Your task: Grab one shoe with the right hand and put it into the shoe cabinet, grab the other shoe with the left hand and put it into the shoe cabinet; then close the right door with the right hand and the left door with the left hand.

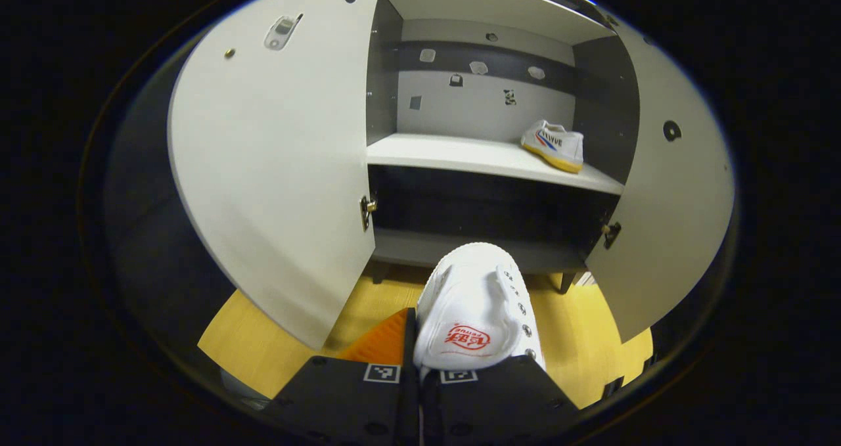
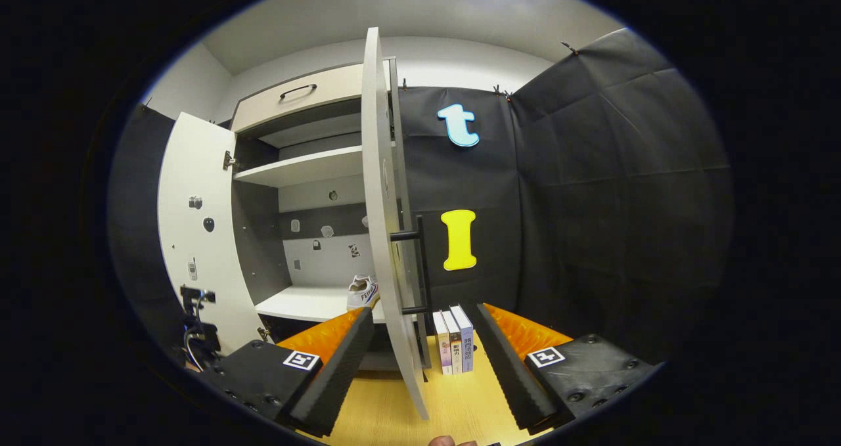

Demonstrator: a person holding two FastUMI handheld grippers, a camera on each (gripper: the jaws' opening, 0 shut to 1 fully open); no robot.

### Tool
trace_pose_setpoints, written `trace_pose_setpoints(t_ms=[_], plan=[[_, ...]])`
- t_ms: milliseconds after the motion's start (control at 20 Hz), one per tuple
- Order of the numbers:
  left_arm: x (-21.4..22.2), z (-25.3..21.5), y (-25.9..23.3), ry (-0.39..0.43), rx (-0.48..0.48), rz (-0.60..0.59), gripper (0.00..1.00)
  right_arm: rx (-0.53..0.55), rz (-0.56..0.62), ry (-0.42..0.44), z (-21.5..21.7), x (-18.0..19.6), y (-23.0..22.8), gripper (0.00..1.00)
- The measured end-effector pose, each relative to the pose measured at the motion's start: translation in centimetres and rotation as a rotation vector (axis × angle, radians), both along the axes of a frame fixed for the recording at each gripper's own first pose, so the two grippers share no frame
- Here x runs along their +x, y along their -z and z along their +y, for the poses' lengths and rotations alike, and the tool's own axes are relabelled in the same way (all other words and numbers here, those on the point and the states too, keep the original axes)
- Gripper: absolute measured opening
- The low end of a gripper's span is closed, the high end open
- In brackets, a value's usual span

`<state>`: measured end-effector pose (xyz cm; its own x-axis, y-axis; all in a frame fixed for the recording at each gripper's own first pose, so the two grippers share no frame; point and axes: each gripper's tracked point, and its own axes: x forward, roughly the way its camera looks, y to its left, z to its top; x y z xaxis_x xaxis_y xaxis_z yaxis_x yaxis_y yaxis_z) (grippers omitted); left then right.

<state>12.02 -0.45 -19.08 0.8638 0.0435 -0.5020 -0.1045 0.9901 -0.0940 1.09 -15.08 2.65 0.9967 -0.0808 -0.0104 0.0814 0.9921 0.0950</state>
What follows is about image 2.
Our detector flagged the black door bar handle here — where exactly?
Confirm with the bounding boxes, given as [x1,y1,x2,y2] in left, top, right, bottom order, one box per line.
[390,215,432,315]

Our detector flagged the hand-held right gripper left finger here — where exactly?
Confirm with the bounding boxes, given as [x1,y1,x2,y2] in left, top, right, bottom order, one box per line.
[197,307,375,438]

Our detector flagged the white shoe cabinet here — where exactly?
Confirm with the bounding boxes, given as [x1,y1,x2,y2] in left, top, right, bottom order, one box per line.
[227,57,403,371]

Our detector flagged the beige cabinet drawer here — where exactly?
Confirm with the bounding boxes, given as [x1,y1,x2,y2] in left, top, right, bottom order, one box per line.
[230,60,395,135]

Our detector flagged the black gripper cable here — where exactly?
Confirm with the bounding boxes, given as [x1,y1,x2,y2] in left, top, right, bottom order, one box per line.
[183,301,210,368]

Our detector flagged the black backdrop cloth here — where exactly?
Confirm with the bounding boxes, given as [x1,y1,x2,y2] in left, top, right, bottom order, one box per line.
[396,29,735,363]

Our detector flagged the white cabinet door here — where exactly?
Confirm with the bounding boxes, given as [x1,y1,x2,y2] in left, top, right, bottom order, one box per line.
[360,27,432,420]
[158,111,269,356]

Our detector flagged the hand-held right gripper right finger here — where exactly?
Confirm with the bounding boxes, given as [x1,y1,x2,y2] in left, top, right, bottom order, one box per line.
[475,303,660,434]

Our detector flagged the white pink book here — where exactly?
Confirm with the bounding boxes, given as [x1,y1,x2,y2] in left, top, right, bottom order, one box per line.
[432,311,454,376]

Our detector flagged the white canvas shoe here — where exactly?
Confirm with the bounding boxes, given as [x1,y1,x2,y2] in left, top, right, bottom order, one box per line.
[346,275,380,311]

